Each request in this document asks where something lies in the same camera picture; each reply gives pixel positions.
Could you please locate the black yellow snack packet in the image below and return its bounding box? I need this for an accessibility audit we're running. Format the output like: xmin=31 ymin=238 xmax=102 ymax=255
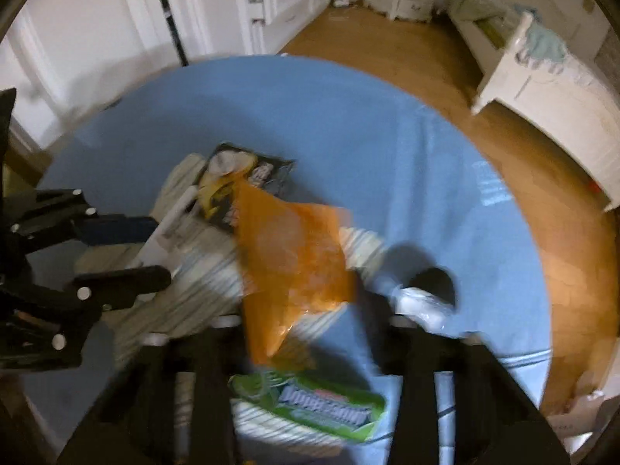
xmin=196 ymin=143 xmax=296 ymax=233

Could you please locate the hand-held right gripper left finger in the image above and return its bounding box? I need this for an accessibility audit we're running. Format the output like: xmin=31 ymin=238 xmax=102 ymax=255
xmin=58 ymin=320 xmax=243 ymax=465

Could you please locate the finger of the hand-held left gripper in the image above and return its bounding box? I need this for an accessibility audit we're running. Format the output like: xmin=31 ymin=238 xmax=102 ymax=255
xmin=68 ymin=264 xmax=172 ymax=312
xmin=10 ymin=189 xmax=158 ymax=249

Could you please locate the light blue blanket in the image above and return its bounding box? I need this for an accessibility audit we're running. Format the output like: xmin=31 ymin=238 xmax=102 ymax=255
xmin=516 ymin=7 xmax=567 ymax=64

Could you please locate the white bed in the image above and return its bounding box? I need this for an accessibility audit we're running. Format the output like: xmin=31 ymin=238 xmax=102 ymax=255
xmin=446 ymin=0 xmax=620 ymax=211

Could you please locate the orange plastic wrapper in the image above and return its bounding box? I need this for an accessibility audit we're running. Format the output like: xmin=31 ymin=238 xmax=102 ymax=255
xmin=231 ymin=172 xmax=358 ymax=366

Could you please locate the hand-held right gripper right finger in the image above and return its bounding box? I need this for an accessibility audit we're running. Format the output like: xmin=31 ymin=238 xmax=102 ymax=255
xmin=385 ymin=315 xmax=572 ymax=465

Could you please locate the lime green snack packet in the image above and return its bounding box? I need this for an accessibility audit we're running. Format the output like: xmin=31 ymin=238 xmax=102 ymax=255
xmin=229 ymin=368 xmax=388 ymax=444

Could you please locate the white bag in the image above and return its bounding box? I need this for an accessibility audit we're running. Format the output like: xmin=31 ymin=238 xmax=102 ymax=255
xmin=547 ymin=387 xmax=612 ymax=452

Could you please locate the white stick wrapper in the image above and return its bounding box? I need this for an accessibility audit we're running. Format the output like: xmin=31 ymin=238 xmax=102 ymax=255
xmin=123 ymin=181 xmax=199 ymax=272

